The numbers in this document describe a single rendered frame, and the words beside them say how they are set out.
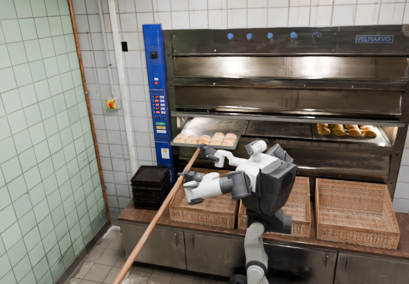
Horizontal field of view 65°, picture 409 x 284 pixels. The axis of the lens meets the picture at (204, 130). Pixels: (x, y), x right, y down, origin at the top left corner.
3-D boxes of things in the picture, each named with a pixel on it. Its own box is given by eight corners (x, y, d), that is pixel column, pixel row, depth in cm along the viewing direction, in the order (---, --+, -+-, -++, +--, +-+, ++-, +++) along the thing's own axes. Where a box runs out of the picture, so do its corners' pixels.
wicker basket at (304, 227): (244, 197, 304) (244, 171, 293) (307, 203, 291) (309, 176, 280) (237, 230, 260) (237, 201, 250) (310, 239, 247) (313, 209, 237)
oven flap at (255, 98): (176, 106, 289) (176, 84, 287) (399, 115, 245) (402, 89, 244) (174, 106, 284) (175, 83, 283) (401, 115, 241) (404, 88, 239)
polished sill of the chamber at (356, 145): (180, 134, 306) (179, 131, 304) (391, 148, 262) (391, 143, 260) (178, 137, 300) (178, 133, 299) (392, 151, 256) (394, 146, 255)
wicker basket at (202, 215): (186, 190, 318) (184, 165, 308) (243, 196, 304) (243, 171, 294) (169, 221, 275) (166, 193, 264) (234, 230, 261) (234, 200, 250)
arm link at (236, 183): (226, 199, 184) (249, 193, 181) (222, 199, 175) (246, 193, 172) (221, 179, 187) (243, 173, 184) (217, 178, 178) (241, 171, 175)
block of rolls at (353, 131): (314, 113, 336) (314, 107, 334) (364, 115, 324) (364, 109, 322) (318, 135, 281) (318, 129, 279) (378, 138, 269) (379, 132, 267)
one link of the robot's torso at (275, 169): (299, 204, 203) (302, 153, 190) (269, 232, 180) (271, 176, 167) (259, 188, 222) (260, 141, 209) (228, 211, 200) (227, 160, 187)
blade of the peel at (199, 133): (235, 149, 258) (235, 146, 257) (170, 145, 272) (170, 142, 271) (241, 132, 291) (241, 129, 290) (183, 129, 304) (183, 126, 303)
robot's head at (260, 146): (266, 155, 195) (266, 142, 192) (256, 161, 188) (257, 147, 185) (257, 152, 199) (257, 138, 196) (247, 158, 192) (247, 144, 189)
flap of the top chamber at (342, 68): (173, 78, 279) (174, 54, 278) (406, 81, 235) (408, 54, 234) (172, 77, 274) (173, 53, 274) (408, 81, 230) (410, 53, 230)
